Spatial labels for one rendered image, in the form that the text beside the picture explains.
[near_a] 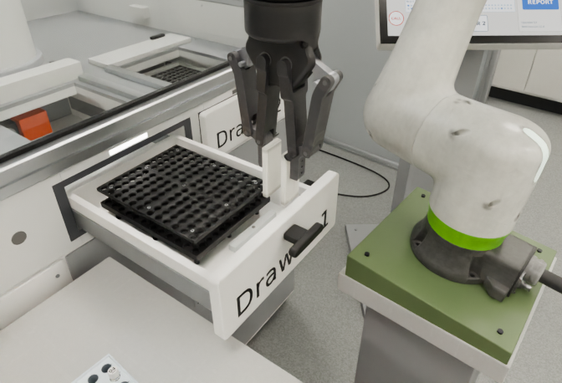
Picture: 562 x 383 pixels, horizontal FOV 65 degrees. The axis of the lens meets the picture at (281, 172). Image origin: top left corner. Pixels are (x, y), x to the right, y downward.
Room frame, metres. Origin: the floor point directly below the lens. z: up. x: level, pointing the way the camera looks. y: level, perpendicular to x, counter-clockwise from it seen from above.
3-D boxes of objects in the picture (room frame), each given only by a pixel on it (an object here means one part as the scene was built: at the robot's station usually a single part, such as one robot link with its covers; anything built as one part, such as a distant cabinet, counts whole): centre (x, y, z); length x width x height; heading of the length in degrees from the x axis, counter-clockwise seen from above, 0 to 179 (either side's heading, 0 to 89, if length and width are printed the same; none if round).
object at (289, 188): (0.43, -0.01, 1.03); 0.03 x 0.01 x 0.07; 145
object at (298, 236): (0.46, -0.03, 0.91); 0.07 x 0.04 x 0.01; 145
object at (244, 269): (0.48, 0.00, 0.87); 0.29 x 0.02 x 0.11; 145
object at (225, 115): (0.92, 0.08, 0.87); 0.29 x 0.02 x 0.11; 145
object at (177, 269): (0.60, 0.17, 0.86); 0.40 x 0.26 x 0.06; 55
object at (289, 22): (0.44, 0.00, 1.18); 0.08 x 0.07 x 0.09; 55
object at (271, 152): (0.45, 0.01, 1.03); 0.03 x 0.01 x 0.07; 145
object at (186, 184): (0.59, 0.16, 0.87); 0.22 x 0.18 x 0.06; 55
